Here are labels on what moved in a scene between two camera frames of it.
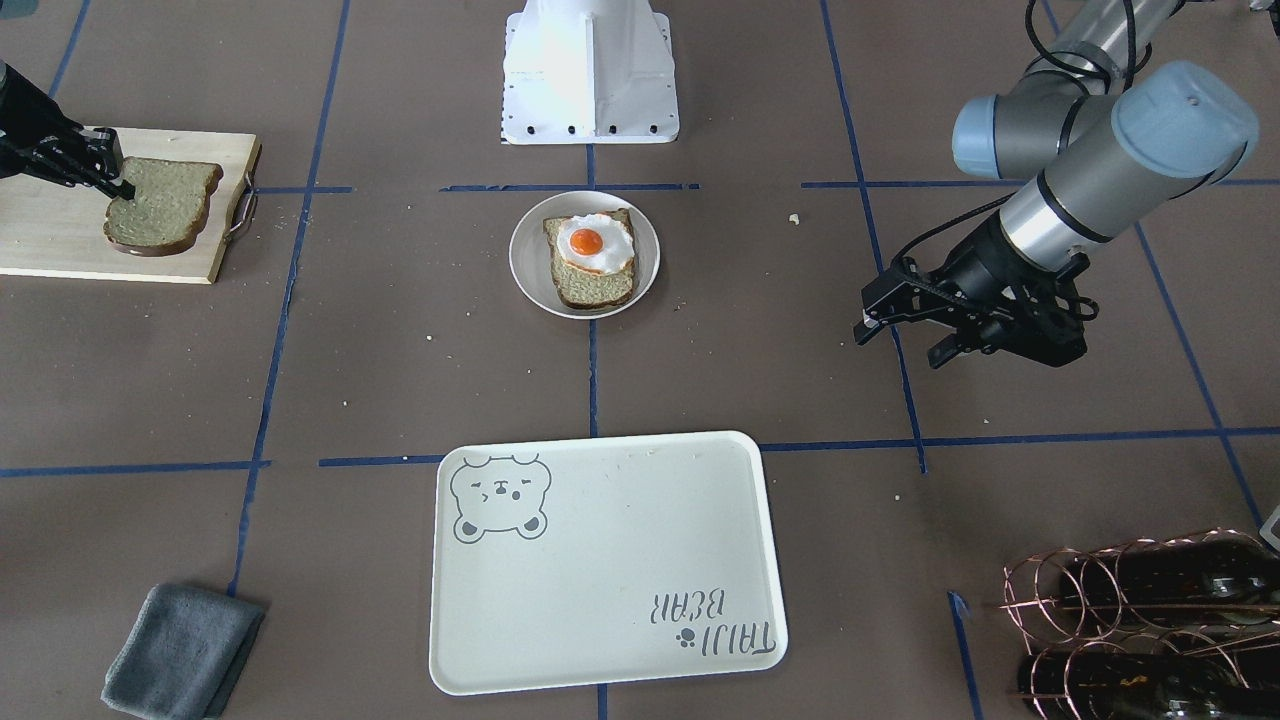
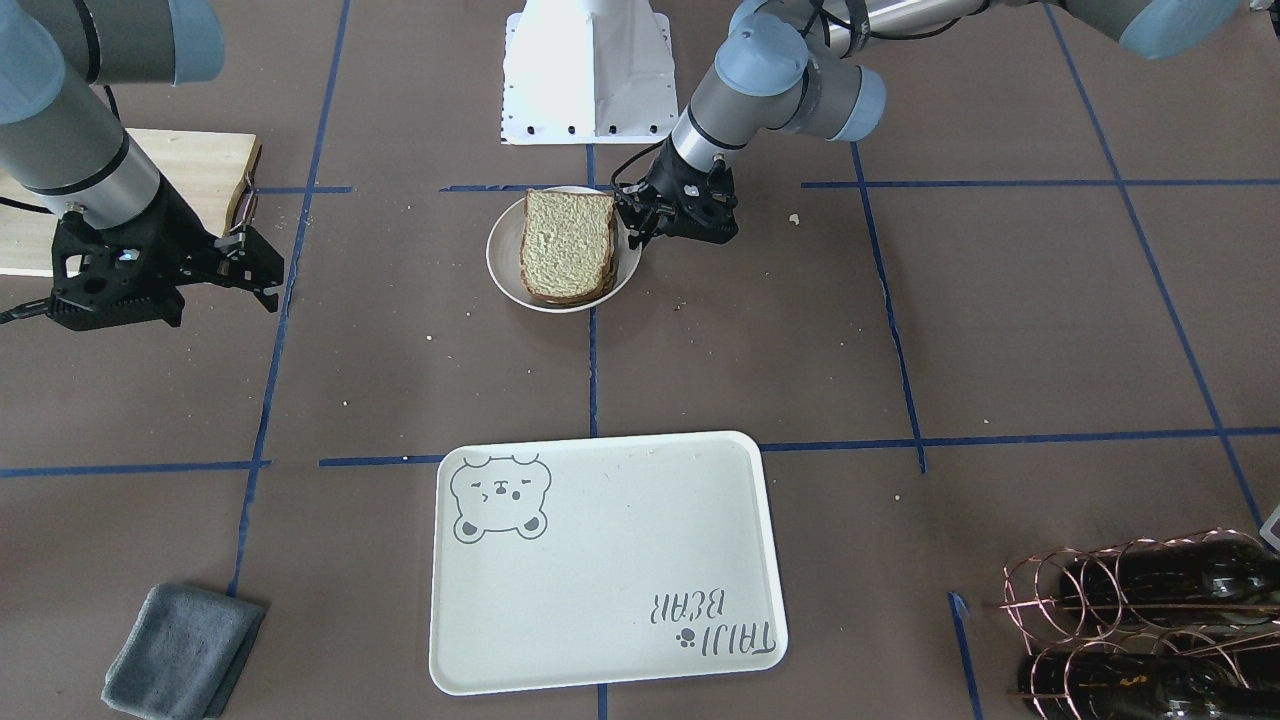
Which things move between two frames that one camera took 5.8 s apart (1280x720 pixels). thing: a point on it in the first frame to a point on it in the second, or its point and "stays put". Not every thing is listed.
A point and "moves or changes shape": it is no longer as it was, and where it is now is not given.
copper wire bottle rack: (1151, 629) stays put
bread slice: (170, 204) moves or changes shape
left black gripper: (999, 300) to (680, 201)
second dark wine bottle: (1138, 685) stays put
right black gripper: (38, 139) to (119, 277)
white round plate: (584, 255) to (504, 261)
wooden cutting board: (57, 227) stays put
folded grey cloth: (183, 654) stays put
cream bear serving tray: (583, 561) stays put
